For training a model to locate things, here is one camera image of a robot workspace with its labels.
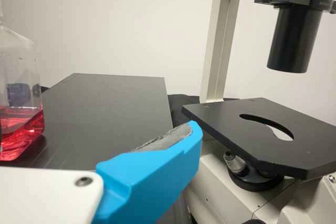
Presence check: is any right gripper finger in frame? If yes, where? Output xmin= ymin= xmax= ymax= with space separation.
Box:
xmin=90 ymin=120 xmax=203 ymax=224

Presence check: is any black platform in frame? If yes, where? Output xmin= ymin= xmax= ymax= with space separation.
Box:
xmin=0 ymin=73 xmax=174 ymax=174

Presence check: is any cream microscope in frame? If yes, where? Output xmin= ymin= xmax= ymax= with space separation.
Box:
xmin=167 ymin=0 xmax=336 ymax=224

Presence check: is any red liquid bottle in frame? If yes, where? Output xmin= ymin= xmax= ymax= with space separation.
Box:
xmin=0 ymin=0 xmax=45 ymax=161

